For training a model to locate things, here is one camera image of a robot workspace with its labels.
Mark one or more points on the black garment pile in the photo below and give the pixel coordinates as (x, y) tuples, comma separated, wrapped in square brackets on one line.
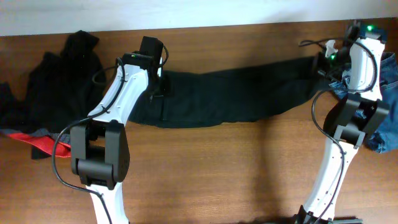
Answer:
[(60, 90)]

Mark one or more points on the black trousers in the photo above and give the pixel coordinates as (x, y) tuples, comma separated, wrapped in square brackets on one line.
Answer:
[(228, 96)]

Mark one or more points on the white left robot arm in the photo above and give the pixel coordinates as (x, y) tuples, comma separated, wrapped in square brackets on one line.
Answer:
[(99, 149)]

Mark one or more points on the blue denim jeans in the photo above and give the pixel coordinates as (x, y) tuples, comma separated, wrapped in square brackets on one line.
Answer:
[(384, 139)]

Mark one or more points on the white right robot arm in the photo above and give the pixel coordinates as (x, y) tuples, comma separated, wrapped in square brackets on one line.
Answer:
[(352, 120)]

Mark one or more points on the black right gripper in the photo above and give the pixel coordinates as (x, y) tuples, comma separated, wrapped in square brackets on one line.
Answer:
[(321, 66)]

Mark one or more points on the red and grey garment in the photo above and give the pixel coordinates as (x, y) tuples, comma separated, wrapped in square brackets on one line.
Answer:
[(43, 140)]

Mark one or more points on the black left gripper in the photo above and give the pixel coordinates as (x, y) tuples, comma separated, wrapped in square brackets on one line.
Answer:
[(160, 88)]

